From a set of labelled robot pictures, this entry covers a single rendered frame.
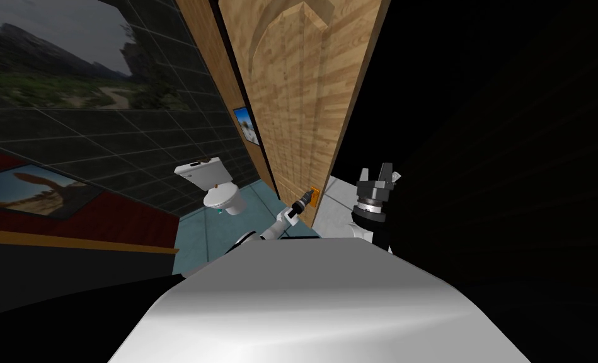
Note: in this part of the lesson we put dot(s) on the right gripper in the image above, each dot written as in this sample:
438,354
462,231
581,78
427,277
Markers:
374,191

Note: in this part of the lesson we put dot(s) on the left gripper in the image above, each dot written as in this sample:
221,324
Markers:
301,200

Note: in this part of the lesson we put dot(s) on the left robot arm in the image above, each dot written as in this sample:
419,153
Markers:
273,229

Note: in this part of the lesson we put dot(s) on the white toilet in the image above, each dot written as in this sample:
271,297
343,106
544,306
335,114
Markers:
218,189

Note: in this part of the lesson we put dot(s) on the small blue sky picture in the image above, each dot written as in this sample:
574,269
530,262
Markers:
247,126

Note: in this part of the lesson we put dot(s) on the light wooden door leaf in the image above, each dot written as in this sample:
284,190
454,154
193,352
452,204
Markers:
298,101

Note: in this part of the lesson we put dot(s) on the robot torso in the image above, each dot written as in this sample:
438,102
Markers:
309,302

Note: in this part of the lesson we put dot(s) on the brown rock desert picture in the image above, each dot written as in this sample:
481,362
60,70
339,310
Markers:
31,191

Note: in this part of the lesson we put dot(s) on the large mountain landscape picture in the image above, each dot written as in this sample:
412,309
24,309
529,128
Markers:
51,55

